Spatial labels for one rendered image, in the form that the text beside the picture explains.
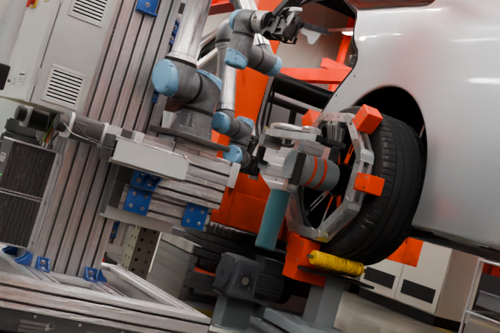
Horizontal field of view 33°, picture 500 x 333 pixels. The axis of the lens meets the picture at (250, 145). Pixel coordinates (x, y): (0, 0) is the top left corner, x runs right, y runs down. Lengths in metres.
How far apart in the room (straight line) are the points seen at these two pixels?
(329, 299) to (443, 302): 4.86
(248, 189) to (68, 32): 1.37
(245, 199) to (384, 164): 0.81
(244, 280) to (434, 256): 4.96
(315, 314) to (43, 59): 1.57
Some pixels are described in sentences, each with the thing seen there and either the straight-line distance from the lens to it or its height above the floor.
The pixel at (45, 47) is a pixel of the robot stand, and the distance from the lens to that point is 2.88.
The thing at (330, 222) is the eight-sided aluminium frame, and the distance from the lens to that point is 3.39.
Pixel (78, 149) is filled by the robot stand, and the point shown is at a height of 0.66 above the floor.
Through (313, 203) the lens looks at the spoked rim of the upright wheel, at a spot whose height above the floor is 0.73.
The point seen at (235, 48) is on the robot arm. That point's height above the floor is 1.11.
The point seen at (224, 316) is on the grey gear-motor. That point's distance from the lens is 3.90.
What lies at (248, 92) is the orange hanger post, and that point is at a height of 1.13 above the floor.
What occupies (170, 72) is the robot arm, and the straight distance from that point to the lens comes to 2.85.
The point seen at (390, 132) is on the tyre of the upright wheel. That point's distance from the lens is 3.45.
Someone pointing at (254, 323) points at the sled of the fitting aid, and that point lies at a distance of 3.76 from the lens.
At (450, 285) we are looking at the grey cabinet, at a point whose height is 0.42.
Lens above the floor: 0.66
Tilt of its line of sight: 4 degrees up
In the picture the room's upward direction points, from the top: 16 degrees clockwise
